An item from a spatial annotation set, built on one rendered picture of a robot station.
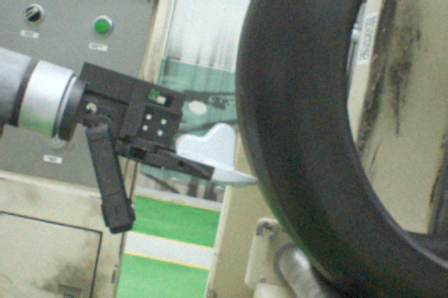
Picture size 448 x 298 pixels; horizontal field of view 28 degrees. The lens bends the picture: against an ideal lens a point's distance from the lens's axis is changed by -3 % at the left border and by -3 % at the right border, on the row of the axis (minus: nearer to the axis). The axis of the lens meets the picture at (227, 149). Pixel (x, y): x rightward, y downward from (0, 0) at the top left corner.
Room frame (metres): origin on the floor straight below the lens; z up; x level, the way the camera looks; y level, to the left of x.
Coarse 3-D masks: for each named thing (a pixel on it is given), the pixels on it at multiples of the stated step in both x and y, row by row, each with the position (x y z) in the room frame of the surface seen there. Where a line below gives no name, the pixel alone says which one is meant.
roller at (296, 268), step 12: (288, 252) 1.18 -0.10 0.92; (300, 252) 1.15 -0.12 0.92; (288, 264) 1.13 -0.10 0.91; (300, 264) 1.09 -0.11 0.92; (312, 264) 1.07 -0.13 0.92; (288, 276) 1.10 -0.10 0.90; (300, 276) 1.04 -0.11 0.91; (312, 276) 1.01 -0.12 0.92; (300, 288) 1.01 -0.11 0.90; (312, 288) 0.97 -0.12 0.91; (324, 288) 0.94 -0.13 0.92; (336, 288) 0.94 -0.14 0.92
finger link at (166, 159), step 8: (136, 152) 0.93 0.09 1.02; (144, 152) 0.92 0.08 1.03; (160, 152) 0.91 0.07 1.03; (168, 152) 0.92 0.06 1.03; (144, 160) 0.91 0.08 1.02; (152, 160) 0.91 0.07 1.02; (160, 160) 0.91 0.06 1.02; (168, 160) 0.91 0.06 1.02; (176, 160) 0.91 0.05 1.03; (184, 160) 0.92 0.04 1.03; (192, 160) 0.92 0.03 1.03; (168, 168) 0.91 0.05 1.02; (176, 168) 0.91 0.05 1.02; (184, 168) 0.91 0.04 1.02; (192, 168) 0.92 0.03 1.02; (200, 168) 0.92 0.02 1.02; (208, 168) 0.93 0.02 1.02; (200, 176) 0.92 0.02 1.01; (208, 176) 0.93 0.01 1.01
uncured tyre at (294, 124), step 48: (288, 0) 0.87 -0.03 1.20; (336, 0) 0.85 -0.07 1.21; (240, 48) 1.02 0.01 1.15; (288, 48) 0.86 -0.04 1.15; (336, 48) 0.85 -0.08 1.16; (240, 96) 0.99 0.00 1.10; (288, 96) 0.86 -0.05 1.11; (336, 96) 0.85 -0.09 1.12; (288, 144) 0.86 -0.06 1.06; (336, 144) 0.85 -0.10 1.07; (288, 192) 0.88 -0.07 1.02; (336, 192) 0.85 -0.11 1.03; (336, 240) 0.87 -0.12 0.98; (384, 240) 0.86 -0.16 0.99; (432, 240) 1.13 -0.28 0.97; (384, 288) 0.87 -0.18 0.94; (432, 288) 0.86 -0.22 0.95
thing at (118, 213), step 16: (96, 128) 0.93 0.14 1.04; (96, 144) 0.92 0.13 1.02; (112, 144) 0.93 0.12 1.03; (96, 160) 0.92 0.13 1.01; (112, 160) 0.93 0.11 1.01; (96, 176) 0.92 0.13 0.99; (112, 176) 0.92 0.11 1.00; (112, 192) 0.92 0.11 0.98; (112, 208) 0.92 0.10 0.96; (128, 208) 0.93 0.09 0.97; (112, 224) 0.92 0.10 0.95; (128, 224) 0.93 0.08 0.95
